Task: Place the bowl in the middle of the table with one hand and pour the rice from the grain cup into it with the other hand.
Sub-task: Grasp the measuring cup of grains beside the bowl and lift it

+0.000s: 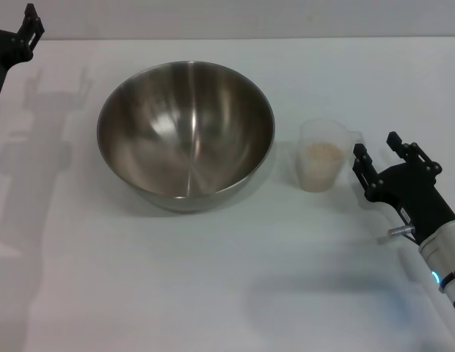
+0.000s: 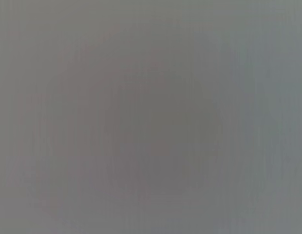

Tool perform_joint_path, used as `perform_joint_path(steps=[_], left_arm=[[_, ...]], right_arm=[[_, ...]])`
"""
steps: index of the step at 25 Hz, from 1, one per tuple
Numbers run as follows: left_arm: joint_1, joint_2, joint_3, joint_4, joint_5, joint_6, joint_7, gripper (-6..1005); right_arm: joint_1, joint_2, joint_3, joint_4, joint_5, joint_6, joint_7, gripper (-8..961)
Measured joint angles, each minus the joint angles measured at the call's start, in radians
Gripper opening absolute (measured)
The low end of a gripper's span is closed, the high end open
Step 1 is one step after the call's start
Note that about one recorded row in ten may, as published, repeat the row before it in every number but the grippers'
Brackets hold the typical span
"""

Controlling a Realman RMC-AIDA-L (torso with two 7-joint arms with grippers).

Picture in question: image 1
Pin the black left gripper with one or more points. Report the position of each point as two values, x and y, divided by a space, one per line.
5 55

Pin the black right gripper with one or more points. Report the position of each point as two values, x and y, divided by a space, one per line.
411 190

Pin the clear plastic measuring cup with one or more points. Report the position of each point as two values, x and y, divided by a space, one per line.
315 130

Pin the white rice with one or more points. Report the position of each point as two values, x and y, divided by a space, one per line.
321 161

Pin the stainless steel mixing bowl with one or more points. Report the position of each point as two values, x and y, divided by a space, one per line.
183 132

